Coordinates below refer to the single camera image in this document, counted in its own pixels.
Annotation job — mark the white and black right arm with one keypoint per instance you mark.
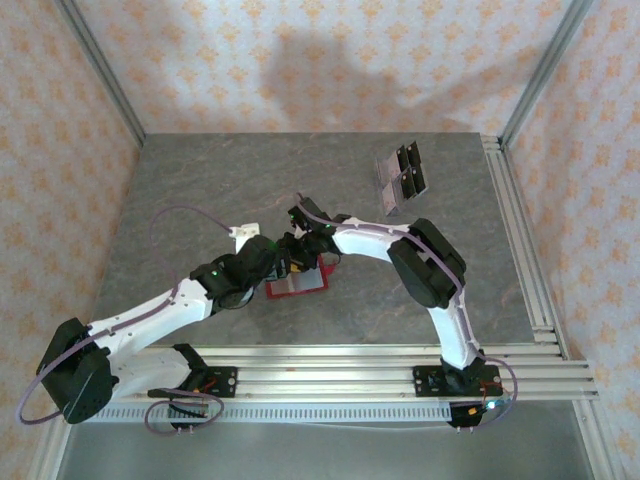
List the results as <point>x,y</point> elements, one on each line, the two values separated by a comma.
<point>365,240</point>

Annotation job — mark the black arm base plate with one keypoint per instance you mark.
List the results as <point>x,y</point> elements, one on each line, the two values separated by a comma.
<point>225,382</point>
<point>425,382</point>

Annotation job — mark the aluminium frame post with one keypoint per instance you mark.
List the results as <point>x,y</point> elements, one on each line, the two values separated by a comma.
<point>50,440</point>
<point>595,440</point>
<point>549,65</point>
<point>100,65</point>

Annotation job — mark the aluminium extrusion rail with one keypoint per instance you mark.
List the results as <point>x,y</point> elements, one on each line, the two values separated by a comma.
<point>522,250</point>
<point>325,352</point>

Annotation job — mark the pink patterned credit card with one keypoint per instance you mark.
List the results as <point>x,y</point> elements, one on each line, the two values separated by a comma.
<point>387,170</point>
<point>391,200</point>

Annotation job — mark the black card with gold chip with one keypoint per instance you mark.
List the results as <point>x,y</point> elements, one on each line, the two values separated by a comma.
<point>405,186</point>
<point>420,182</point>
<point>415,154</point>
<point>403,159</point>

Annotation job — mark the wide aluminium mounting beam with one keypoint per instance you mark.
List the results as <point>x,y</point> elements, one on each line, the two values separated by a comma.
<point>325,382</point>

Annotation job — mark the black controller board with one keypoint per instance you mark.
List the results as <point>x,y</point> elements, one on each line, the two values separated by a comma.
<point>465,417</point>

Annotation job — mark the grey sheet metal shelf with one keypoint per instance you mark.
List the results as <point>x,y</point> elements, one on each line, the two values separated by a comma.
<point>325,455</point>

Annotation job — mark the red leather card holder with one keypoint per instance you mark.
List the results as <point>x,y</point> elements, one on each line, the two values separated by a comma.
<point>326,280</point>

